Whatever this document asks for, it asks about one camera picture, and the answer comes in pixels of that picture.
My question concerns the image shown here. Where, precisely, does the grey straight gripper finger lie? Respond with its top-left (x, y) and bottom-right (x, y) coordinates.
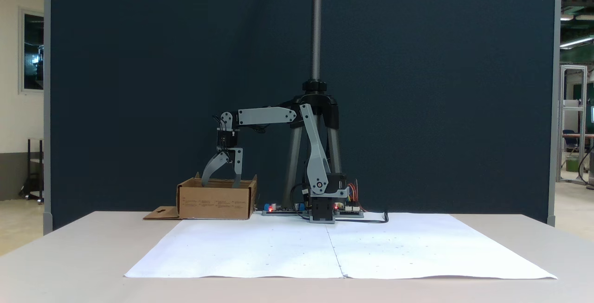
top-left (232, 148), bottom-right (244, 189)

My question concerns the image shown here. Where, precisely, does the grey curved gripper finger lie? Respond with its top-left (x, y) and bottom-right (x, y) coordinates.
top-left (201, 151), bottom-right (232, 188)

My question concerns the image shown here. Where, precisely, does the brown cardboard box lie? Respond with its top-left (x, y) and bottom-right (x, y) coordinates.
top-left (143, 172), bottom-right (258, 221)

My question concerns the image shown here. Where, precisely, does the blue circuit board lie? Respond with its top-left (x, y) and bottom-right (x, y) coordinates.
top-left (261, 203), bottom-right (308, 217)

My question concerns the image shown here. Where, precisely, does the white paper sheet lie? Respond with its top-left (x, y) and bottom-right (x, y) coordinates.
top-left (124, 213), bottom-right (557, 280)

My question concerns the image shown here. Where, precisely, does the dark blue partition panel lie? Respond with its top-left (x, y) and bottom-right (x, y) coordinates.
top-left (43, 0), bottom-right (563, 235)

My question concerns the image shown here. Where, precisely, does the green circuit board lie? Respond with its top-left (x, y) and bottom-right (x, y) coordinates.
top-left (335, 203), bottom-right (365, 219)

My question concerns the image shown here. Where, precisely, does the black metal cart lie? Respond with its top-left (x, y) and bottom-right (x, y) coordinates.
top-left (19, 138), bottom-right (45, 201)

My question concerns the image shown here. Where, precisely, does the blue office chair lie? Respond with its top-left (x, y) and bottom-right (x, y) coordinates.
top-left (562, 129), bottom-right (580, 155)

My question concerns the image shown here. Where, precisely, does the ceiling light strip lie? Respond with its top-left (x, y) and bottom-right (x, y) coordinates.
top-left (559, 35), bottom-right (594, 48)

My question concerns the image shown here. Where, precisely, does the black camera tripod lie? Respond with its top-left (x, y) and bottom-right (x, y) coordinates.
top-left (281, 0), bottom-right (345, 201)

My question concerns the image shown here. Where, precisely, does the black power cable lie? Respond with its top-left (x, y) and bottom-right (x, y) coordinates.
top-left (334, 210), bottom-right (389, 224)

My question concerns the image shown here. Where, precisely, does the framed wall window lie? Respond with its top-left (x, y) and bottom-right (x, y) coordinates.
top-left (19, 8), bottom-right (45, 95)

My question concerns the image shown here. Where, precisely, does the aluminium profile frame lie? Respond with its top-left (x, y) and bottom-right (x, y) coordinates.
top-left (559, 64), bottom-right (588, 184)

